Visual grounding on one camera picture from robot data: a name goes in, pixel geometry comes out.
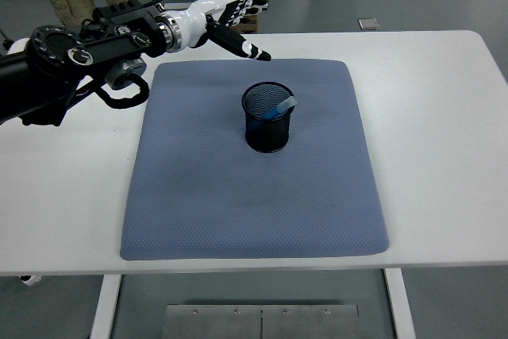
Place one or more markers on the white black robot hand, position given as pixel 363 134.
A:
pixel 198 17

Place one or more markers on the blue marker with clear cap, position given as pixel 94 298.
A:
pixel 286 103

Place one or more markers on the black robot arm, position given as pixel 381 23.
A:
pixel 51 61

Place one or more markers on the black mesh pen holder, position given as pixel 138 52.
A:
pixel 268 136

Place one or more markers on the brown cardboard box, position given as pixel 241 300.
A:
pixel 250 26

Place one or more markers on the grey floor socket plate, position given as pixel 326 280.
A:
pixel 368 23

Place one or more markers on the blue-grey textured mat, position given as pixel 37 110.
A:
pixel 254 196

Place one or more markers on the white table leg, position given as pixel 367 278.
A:
pixel 399 307
pixel 105 307

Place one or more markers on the small white black object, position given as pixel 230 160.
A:
pixel 31 280

